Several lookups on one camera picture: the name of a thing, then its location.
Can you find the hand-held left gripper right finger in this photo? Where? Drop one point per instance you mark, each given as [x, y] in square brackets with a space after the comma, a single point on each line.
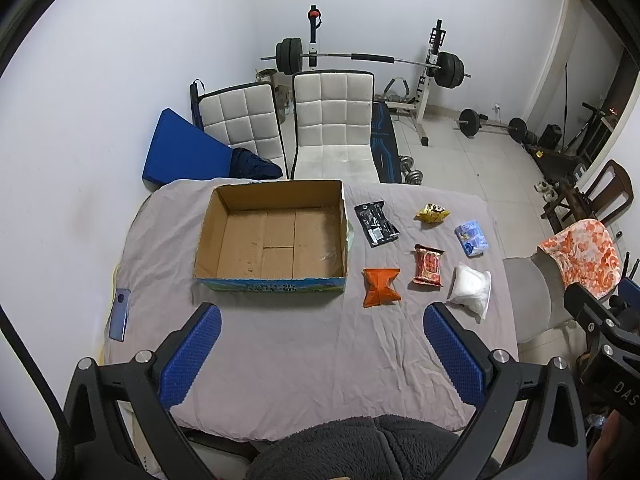
[452, 355]

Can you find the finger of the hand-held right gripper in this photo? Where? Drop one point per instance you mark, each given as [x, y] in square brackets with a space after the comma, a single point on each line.
[587, 302]
[631, 294]

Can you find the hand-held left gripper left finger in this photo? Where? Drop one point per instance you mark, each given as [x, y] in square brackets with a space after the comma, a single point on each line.
[195, 355]

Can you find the white plastic bag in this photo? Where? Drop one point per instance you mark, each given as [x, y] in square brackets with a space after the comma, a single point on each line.
[470, 287]

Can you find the red snack packet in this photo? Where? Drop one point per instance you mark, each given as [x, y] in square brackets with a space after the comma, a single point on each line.
[429, 266]

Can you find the orange snack packet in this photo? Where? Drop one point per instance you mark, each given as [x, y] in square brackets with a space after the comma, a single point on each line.
[381, 287]

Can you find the blue white snack packet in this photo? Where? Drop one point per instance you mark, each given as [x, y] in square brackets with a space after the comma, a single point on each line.
[472, 237]

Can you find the cardboard box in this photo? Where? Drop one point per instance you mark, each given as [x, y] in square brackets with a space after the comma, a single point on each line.
[270, 245]

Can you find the yellow snack packet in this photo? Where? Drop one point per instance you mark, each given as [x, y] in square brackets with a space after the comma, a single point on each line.
[432, 215]

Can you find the black snack packet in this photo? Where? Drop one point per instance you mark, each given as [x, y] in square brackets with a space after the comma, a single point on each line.
[376, 222]

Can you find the person's right hand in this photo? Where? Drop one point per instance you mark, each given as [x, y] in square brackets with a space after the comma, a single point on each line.
[617, 445]

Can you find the orange floral cloth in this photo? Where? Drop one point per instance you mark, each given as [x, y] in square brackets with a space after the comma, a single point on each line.
[585, 250]

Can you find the grey chair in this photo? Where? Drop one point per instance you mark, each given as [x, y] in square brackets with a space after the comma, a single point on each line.
[530, 290]

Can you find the blue smartphone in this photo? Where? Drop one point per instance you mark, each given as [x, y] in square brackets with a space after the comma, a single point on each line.
[120, 315]

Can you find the dark wooden chair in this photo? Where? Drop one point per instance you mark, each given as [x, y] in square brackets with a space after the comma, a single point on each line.
[615, 185]

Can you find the white sneaker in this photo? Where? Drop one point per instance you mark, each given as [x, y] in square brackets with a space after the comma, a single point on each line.
[540, 187]
[552, 195]

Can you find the light green bag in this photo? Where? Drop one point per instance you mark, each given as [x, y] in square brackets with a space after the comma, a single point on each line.
[351, 240]

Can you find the black exercise machine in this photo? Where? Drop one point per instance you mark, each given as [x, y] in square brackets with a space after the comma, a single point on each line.
[590, 130]

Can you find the black speaker box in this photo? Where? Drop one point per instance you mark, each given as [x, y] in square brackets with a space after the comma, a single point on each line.
[550, 136]

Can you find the metal dumbbell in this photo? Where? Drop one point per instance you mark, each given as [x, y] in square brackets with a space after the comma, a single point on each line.
[407, 162]
[414, 177]

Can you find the dark blue jacket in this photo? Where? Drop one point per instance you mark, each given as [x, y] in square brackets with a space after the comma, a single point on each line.
[252, 165]

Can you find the blue foam mat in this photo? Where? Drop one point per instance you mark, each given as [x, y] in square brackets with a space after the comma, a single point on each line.
[180, 155]

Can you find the short barbell with black plates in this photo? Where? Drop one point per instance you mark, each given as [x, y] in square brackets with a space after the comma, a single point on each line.
[470, 122]

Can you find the blue black weight bench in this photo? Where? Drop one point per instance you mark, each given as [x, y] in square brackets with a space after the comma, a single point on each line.
[385, 145]

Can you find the white padded chair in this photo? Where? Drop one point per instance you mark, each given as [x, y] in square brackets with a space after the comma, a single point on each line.
[240, 120]
[332, 115]

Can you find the white barbell rack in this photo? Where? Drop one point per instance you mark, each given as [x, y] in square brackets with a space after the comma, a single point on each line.
[425, 110]

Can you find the long barbell with black plates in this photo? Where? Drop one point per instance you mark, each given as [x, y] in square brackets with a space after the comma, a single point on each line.
[375, 56]

